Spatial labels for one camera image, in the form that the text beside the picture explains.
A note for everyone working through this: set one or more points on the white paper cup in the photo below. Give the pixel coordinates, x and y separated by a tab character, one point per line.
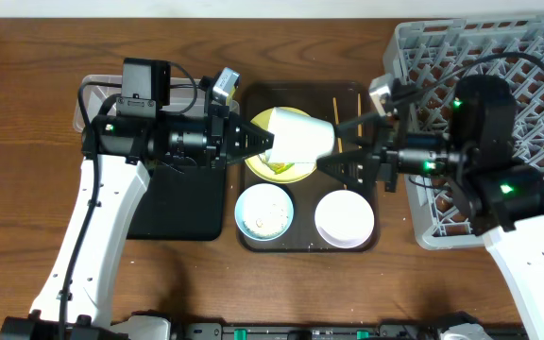
298	138

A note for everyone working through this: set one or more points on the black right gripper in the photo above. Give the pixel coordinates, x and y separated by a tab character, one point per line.
384	157

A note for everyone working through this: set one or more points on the black waste tray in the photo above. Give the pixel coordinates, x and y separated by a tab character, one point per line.
183	205

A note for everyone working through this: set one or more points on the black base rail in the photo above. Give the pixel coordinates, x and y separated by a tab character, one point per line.
214	331

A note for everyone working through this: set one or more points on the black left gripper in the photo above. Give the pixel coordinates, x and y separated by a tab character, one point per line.
220	140

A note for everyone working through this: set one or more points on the grey dishwasher rack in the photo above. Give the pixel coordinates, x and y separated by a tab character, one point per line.
420	53

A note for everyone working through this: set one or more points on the dark brown serving tray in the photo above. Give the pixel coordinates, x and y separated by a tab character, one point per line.
314	98

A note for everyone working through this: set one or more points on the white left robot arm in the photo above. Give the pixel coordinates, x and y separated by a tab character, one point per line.
133	129

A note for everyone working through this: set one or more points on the clear plastic bin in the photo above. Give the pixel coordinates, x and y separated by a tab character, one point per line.
94	96

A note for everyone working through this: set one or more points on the rice food waste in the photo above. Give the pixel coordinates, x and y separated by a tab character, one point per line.
265	215

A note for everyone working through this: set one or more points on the light blue bowl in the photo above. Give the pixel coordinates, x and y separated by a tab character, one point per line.
262	188

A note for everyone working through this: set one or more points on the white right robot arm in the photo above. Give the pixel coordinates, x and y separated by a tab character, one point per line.
500	195

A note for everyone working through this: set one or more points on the left wooden chopstick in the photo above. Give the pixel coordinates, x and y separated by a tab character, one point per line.
336	121

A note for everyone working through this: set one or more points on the green snack wrapper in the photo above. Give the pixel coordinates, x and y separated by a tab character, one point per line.
278	168

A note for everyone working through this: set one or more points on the white bowl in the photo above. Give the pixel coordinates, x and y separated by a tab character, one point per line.
344	219

